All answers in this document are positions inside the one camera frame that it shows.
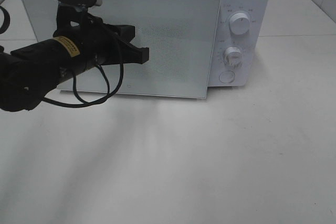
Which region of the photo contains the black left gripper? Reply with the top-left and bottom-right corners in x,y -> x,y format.
53,5 -> 149,72

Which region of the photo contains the white microwave door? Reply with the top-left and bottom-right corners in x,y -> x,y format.
18,0 -> 222,100

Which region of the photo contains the round door release button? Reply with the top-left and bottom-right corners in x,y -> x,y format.
218,71 -> 235,84

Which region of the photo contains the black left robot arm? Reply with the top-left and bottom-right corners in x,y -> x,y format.
1,4 -> 150,112

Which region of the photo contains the lower white timer knob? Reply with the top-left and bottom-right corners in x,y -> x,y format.
224,46 -> 243,66

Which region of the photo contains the upper white power knob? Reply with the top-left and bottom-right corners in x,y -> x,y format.
229,12 -> 250,35

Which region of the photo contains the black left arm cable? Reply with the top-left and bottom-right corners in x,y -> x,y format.
0,6 -> 124,109

